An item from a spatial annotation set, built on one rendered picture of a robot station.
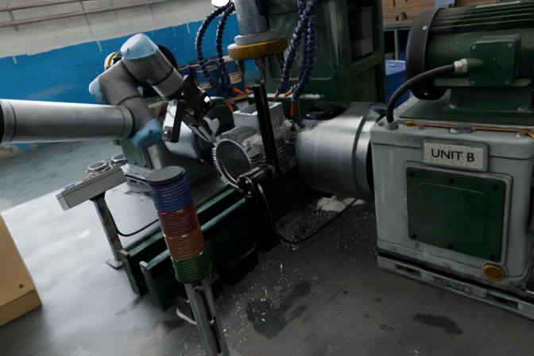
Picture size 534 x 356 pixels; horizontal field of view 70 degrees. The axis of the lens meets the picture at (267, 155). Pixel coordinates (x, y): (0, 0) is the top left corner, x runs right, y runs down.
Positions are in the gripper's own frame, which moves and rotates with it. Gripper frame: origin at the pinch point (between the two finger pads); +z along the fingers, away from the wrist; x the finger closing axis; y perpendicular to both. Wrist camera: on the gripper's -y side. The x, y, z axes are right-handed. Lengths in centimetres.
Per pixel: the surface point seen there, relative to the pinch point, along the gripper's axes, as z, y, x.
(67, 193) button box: -16.9, -33.0, 16.1
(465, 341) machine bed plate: 21, -22, -72
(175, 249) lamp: -21, -34, -37
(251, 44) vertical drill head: -14.9, 23.7, -10.6
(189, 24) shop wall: 174, 348, 491
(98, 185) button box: -11.8, -26.9, 15.5
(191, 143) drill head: 5.4, 1.6, 15.8
